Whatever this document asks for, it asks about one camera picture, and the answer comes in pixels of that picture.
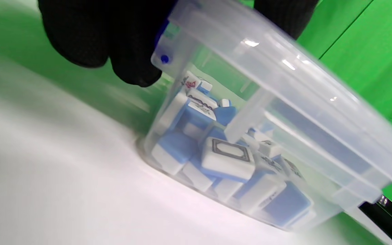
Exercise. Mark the green backdrop cloth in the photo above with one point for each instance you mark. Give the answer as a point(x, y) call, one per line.
point(369, 51)

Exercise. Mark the pile of blue mahjong tiles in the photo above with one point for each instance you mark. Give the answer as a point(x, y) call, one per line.
point(228, 161)

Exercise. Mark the clear box with blue latches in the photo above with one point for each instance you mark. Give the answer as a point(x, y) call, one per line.
point(318, 160)

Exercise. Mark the person's left hand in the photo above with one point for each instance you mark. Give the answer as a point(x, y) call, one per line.
point(90, 30)

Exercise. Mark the black plastic tray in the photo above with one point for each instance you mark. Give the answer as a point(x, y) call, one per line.
point(386, 217)

